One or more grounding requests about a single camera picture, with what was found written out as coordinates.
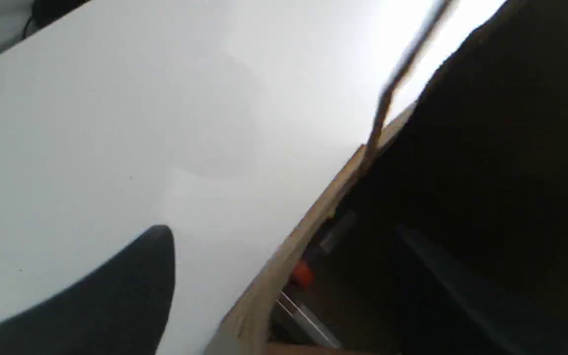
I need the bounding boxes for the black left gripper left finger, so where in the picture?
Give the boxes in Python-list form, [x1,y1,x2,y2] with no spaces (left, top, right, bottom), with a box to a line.
[0,225,175,355]

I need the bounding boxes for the black cables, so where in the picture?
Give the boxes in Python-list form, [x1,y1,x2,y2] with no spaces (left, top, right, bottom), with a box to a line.
[20,0,90,40]

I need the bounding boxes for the clear tube with orange cap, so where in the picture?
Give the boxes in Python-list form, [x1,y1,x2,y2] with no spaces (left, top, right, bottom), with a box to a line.
[290,209,358,289]

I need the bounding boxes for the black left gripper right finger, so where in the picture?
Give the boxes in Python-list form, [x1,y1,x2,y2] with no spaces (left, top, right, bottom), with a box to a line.
[395,227,568,355]

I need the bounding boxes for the brown paper bag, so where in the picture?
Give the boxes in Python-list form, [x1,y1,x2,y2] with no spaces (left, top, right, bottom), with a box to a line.
[204,0,568,355]

